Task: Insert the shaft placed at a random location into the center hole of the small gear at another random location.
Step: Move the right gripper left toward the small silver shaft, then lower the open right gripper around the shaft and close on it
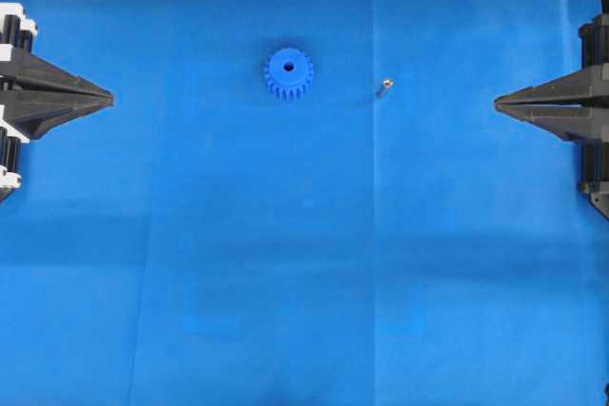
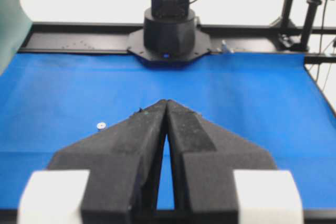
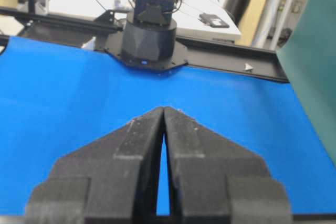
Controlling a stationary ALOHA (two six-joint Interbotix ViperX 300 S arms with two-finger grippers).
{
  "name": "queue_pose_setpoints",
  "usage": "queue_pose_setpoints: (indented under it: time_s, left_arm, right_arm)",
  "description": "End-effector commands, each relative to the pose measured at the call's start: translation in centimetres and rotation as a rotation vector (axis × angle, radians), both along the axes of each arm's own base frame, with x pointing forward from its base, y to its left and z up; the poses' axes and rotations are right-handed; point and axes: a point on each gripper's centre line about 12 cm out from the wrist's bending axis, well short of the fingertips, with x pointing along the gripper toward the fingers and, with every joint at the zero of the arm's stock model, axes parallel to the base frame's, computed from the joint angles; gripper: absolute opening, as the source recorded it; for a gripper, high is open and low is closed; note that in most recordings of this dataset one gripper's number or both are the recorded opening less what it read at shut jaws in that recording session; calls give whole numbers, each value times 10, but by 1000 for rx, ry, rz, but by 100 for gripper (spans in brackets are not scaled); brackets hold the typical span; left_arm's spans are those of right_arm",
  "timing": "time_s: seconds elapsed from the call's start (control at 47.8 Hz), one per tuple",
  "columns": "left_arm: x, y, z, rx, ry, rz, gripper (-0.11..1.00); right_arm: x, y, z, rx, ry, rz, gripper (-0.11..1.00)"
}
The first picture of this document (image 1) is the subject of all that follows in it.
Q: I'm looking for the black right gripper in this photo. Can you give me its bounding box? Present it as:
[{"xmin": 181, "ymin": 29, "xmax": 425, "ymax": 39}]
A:
[{"xmin": 493, "ymin": 12, "xmax": 609, "ymax": 222}]

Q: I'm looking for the blue cloth mat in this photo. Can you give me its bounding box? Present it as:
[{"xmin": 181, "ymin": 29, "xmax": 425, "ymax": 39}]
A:
[{"xmin": 1, "ymin": 0, "xmax": 608, "ymax": 405}]

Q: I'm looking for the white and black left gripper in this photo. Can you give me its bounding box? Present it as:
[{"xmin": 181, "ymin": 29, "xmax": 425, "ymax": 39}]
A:
[{"xmin": 0, "ymin": 2, "xmax": 115, "ymax": 203}]

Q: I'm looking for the small blue plastic gear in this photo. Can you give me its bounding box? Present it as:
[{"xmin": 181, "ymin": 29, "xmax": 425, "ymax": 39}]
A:
[{"xmin": 264, "ymin": 47, "xmax": 314, "ymax": 101}]

